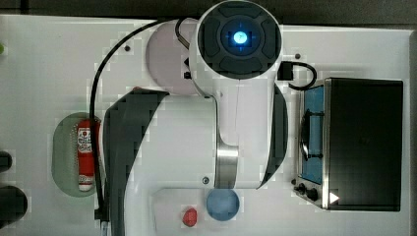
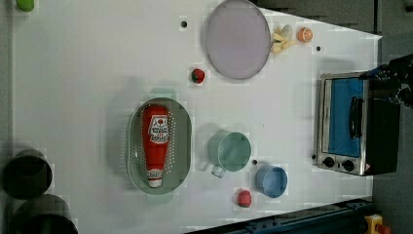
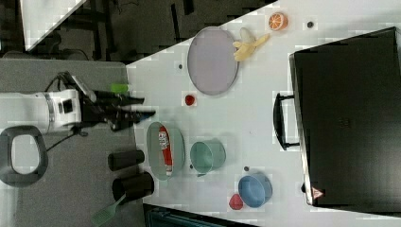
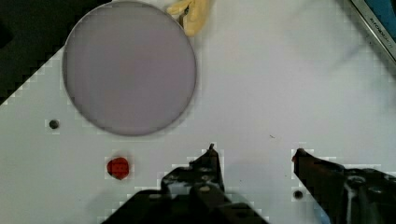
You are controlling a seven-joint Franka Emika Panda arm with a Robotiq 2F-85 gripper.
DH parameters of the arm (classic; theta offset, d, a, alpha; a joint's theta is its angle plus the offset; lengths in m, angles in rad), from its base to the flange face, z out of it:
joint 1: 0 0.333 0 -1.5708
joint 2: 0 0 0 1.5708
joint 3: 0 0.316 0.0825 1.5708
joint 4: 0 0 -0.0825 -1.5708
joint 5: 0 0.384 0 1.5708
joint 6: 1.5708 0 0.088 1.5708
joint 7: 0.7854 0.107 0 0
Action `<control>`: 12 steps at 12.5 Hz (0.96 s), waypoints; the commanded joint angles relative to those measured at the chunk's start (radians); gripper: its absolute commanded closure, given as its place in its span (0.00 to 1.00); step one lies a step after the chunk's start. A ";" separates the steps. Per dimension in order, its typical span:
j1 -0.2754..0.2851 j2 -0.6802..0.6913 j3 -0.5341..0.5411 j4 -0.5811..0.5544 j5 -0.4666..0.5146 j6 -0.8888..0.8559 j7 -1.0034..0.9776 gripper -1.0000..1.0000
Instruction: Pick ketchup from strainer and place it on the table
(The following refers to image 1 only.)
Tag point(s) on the red plush ketchup bottle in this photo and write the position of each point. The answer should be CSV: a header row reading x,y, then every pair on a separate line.
x,y
85,158

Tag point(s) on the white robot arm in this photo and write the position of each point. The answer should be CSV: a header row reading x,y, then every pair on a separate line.
x,y
231,132

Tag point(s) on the blue round bowl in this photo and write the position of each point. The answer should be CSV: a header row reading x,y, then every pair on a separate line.
x,y
222,204

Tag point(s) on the small red plush toy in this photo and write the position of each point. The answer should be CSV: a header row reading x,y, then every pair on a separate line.
x,y
190,217

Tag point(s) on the black toaster oven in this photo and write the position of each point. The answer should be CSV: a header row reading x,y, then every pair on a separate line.
x,y
350,145

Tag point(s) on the black cylinder upper left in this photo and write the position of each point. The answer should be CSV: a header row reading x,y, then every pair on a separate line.
x,y
5,161

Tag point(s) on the black cylinder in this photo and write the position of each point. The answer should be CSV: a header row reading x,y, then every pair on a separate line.
x,y
13,205
5,161

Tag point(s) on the black cylinder lower left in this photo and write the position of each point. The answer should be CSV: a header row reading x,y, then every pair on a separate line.
x,y
13,205

